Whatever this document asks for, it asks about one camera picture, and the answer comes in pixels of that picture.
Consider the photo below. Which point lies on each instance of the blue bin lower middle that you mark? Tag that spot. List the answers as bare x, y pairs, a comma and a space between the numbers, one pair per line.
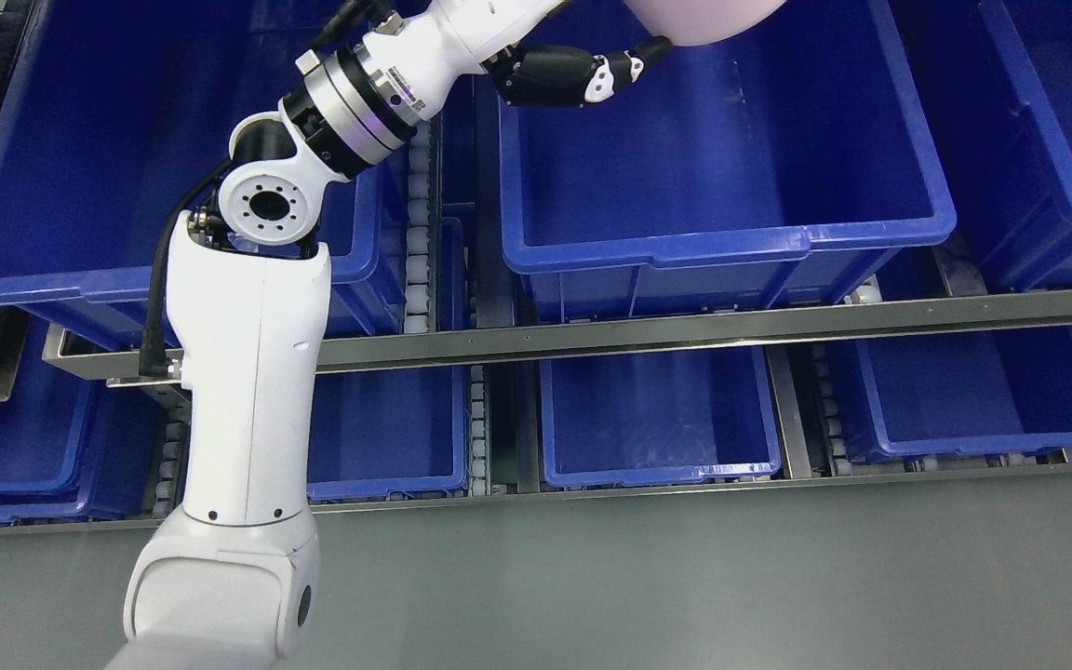
670, 418

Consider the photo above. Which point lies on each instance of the blue bin lower left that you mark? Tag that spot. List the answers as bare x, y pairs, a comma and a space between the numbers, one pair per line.
73, 450

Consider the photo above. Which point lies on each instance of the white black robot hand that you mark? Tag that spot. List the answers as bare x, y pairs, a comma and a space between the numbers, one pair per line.
420, 60

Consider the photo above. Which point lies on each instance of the blue bin lower centre-left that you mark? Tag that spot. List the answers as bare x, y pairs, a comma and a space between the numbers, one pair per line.
389, 433

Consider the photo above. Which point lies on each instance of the steel shelf rail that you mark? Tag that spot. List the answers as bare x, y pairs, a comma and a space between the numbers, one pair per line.
889, 319

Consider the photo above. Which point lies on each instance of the blue bin upper middle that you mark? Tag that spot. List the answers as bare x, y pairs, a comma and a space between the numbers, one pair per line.
779, 168

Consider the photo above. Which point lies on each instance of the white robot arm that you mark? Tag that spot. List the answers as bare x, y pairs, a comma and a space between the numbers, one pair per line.
229, 578

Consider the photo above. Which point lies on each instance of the blue bin lower right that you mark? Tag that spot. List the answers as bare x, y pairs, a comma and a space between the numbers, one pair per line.
962, 394

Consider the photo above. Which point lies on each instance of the pink bowl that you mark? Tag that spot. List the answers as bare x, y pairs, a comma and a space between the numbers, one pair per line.
697, 23

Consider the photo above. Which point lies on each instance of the blue bin upper left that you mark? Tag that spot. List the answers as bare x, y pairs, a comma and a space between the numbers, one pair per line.
116, 109

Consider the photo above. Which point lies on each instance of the blue bin upper right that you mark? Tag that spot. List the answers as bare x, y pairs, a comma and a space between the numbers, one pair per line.
995, 78

